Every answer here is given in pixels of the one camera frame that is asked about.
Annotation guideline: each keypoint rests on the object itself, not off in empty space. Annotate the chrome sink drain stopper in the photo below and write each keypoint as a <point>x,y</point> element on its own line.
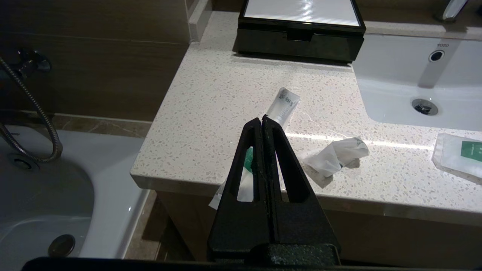
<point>424,107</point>

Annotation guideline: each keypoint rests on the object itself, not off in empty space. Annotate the white sink basin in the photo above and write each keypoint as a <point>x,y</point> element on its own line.
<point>395,75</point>

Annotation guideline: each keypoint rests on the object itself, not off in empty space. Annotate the brown vanity cabinet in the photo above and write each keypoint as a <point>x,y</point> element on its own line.
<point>395,241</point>

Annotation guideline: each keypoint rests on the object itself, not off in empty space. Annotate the round bathtub drain plug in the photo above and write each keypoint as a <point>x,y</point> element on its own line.
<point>61,245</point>

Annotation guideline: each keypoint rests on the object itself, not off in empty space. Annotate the black box with white lid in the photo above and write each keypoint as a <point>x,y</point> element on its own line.
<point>301,11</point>

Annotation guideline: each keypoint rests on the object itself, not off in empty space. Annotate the dark shower valve fixture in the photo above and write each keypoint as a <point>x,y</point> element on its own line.
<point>32,63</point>

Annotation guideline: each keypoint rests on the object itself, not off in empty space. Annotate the long toothbrush packet green label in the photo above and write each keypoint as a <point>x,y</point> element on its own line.
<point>286,103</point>

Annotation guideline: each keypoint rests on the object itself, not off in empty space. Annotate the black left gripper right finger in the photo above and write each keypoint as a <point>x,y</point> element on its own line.
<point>301,222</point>

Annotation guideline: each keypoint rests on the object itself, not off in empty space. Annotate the chrome faucet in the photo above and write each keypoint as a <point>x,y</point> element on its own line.
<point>452,9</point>

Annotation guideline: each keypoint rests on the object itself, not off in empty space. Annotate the crumpled small white packet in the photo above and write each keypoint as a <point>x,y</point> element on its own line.
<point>335,156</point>

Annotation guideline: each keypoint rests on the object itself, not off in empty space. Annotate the round bathtub overflow cap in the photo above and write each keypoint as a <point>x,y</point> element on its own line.
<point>23,162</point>

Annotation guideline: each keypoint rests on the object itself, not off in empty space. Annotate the white bathtub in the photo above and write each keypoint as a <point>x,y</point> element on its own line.
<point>105,195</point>

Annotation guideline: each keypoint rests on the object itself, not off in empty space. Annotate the flat packet green square label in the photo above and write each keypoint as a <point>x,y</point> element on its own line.
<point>459,154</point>

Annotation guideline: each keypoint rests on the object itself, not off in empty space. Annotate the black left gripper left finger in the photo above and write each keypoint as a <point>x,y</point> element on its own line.
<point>233,222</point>

